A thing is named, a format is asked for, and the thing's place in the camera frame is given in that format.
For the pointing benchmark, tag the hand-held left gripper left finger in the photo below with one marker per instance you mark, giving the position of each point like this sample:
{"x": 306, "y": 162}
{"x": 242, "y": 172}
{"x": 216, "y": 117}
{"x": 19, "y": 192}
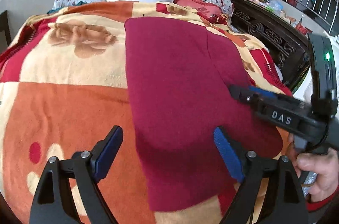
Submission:
{"x": 108, "y": 152}

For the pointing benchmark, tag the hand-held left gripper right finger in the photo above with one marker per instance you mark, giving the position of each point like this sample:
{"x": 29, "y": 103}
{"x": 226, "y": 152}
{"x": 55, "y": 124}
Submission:
{"x": 227, "y": 155}

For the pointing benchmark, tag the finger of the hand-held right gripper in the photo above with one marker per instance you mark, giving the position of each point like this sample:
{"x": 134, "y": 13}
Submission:
{"x": 264, "y": 93}
{"x": 245, "y": 97}

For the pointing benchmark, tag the maroon sweater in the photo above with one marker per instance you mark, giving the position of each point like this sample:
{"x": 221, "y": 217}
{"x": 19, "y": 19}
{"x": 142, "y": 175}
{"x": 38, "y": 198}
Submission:
{"x": 172, "y": 75}

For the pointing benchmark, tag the person's right forearm red sleeve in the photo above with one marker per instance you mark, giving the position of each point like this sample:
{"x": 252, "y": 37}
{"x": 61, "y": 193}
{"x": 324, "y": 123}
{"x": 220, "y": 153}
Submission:
{"x": 325, "y": 204}

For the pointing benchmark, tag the person's right hand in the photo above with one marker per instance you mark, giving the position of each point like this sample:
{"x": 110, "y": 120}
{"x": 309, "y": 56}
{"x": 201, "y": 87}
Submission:
{"x": 317, "y": 173}

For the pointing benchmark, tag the dark carved wooden headboard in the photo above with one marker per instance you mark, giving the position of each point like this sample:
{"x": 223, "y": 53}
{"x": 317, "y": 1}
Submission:
{"x": 267, "y": 30}

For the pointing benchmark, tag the orange red printed blanket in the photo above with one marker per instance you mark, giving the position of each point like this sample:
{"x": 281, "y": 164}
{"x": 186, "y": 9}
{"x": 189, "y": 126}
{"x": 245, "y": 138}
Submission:
{"x": 66, "y": 97}

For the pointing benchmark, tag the pile of plastic bags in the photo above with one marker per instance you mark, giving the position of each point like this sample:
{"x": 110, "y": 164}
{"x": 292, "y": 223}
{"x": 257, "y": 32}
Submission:
{"x": 267, "y": 3}

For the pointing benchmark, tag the red ruffled pillow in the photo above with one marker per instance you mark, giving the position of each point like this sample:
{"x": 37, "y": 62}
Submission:
{"x": 193, "y": 5}

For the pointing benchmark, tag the dark wooden side table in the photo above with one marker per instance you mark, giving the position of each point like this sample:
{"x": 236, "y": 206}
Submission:
{"x": 4, "y": 25}

